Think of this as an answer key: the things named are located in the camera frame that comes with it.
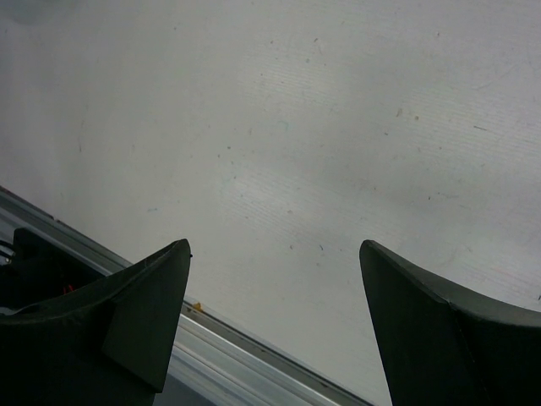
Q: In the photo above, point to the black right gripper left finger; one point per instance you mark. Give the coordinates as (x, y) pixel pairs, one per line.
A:
(107, 343)

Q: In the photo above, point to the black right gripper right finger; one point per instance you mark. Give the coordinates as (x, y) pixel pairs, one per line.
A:
(443, 344)

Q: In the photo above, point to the aluminium mounting rail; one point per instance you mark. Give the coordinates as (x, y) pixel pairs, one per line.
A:
(212, 362)

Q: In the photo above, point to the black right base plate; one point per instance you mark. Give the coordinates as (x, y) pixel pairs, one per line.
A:
(34, 270)

